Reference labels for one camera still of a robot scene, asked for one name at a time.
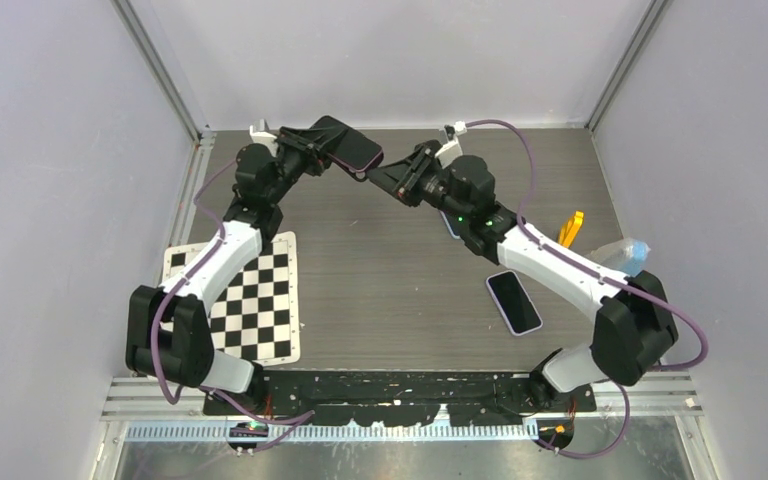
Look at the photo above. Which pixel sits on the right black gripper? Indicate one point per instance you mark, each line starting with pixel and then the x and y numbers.
pixel 403 179

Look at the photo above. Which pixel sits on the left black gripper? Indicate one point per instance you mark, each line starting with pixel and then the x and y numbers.
pixel 313 146

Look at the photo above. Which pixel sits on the phone with blue case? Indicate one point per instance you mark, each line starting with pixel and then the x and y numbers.
pixel 451 224

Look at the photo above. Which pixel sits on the phone with lilac case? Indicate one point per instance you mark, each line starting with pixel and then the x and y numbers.
pixel 513 303

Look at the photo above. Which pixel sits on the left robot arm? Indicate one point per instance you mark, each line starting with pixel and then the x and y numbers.
pixel 168 335

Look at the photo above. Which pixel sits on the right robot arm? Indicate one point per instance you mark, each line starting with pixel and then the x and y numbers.
pixel 633 327

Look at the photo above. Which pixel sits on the yellow plastic tool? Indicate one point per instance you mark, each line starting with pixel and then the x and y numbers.
pixel 571 229

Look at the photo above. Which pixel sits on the checkerboard calibration mat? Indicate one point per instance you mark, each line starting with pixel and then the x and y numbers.
pixel 256 317

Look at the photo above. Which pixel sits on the blue plastic bag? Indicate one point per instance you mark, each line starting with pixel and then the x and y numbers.
pixel 627 255

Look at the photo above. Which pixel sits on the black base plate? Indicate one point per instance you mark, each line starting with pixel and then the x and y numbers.
pixel 407 398

